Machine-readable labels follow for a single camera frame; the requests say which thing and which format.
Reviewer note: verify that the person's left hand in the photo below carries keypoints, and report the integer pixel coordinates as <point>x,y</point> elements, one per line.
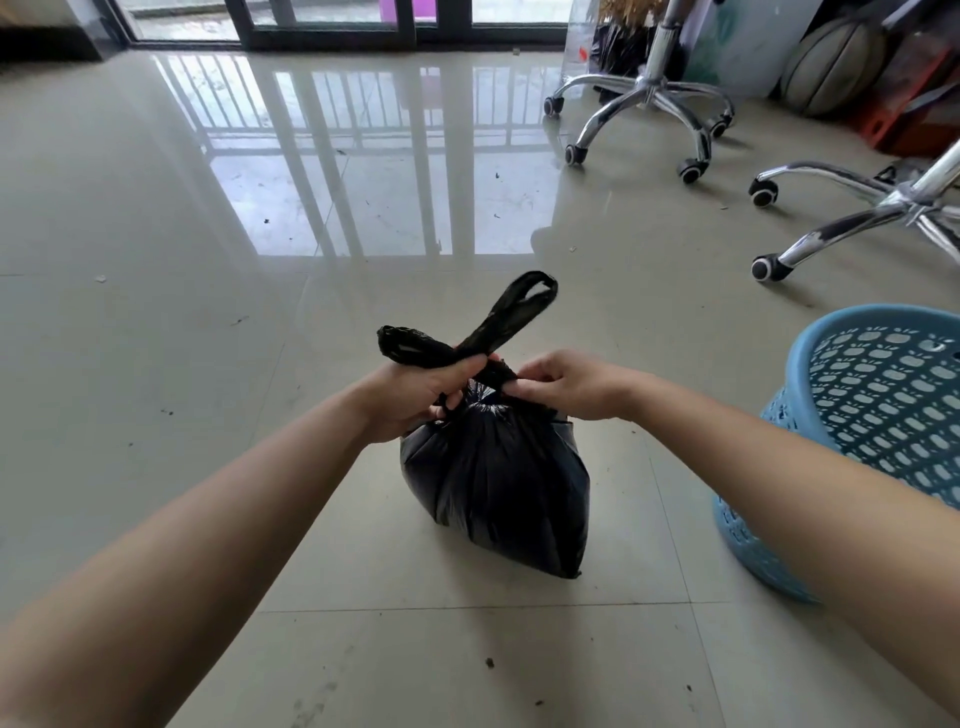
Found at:
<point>405,397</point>

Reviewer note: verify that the person's right hand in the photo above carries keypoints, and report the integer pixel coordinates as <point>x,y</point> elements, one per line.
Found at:
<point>577,386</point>

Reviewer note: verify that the greyish black garbage bag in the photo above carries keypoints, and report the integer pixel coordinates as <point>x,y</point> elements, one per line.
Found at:
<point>502,487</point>

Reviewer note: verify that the person's left forearm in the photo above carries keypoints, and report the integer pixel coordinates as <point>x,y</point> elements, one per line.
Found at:
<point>165,570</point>

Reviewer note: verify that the person's right forearm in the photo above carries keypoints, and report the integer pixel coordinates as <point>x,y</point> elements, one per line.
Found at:
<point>810,525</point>

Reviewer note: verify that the dark plastic bag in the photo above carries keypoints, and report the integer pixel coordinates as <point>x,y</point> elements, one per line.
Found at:
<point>619,52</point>

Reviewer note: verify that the blue slotted plastic basket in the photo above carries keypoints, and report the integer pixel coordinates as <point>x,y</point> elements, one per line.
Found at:
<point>750,555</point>

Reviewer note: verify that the black office chair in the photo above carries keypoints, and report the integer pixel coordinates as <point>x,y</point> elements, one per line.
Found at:
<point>645,105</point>
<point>847,225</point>

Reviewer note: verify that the large clear plastic bottle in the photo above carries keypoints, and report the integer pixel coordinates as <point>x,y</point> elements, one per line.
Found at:
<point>579,41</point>

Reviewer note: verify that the orange gold curtain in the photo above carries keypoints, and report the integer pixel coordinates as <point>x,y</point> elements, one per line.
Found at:
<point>630,11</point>

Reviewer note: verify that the white green stained board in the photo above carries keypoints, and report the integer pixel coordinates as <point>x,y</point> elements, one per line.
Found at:
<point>750,45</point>

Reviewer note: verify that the magenta plastic bin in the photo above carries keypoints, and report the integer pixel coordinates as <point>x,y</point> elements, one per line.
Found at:
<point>409,9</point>

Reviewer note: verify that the worn brown basketball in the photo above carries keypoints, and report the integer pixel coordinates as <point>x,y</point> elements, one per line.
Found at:
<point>829,67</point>

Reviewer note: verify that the red orange object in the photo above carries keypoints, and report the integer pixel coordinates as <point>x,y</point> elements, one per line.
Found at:
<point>900,112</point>

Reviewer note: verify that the black window frame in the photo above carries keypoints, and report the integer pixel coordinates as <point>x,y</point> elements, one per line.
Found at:
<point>337,26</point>

